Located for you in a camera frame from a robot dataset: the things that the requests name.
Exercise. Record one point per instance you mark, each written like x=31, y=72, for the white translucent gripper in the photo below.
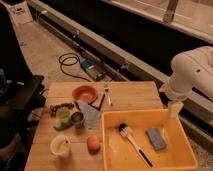
x=174, y=108

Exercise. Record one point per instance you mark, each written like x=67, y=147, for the bunch of dark grapes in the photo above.
x=53, y=108

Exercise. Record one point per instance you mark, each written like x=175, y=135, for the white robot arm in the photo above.
x=191, y=81

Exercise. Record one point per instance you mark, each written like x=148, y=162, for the small metal cup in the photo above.
x=77, y=119

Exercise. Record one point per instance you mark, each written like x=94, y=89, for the green plastic cup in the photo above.
x=63, y=114

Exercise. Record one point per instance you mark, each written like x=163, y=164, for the blue sponge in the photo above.
x=156, y=139

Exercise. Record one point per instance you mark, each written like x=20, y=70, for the dish brush black white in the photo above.
x=127, y=133

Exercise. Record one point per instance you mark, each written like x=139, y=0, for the yellow plastic bin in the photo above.
x=120, y=155

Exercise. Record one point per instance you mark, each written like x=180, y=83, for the grey cloth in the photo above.
x=91, y=115

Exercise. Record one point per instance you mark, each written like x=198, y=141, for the orange bowl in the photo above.
x=85, y=93

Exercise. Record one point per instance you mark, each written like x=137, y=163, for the orange fruit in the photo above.
x=93, y=144

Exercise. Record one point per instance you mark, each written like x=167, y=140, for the blue grey device box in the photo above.
x=92, y=69

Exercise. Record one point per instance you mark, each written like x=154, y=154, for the green pepper toy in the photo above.
x=63, y=126

